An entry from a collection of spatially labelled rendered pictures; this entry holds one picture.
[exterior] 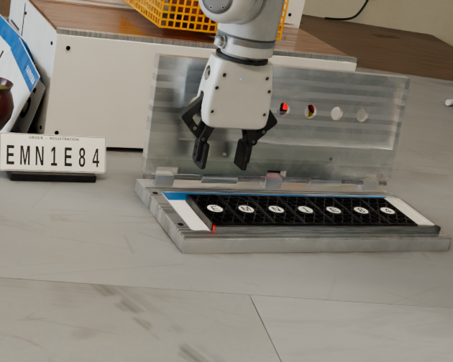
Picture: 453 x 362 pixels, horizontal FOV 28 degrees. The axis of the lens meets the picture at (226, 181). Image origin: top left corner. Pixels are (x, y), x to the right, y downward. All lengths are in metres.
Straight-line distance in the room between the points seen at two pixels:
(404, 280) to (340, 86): 0.35
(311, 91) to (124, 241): 0.41
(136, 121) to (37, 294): 0.53
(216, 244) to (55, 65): 0.42
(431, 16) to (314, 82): 2.08
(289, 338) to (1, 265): 0.35
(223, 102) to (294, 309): 0.32
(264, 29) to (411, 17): 2.23
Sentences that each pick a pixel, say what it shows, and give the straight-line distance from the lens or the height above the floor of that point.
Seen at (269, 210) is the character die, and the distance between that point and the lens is 1.31.
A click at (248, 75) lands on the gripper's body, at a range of 1.27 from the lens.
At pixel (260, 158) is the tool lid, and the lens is 1.40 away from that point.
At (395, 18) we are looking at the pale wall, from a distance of 3.42.
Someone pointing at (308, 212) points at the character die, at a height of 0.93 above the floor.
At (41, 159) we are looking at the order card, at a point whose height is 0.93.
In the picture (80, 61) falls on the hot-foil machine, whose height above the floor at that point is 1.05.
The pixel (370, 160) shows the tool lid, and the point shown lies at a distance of 1.50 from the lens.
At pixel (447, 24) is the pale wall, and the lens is 3.52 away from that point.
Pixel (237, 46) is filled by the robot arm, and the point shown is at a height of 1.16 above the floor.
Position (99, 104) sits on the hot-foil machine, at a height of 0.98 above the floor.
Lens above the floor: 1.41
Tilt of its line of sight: 20 degrees down
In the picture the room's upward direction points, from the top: 12 degrees clockwise
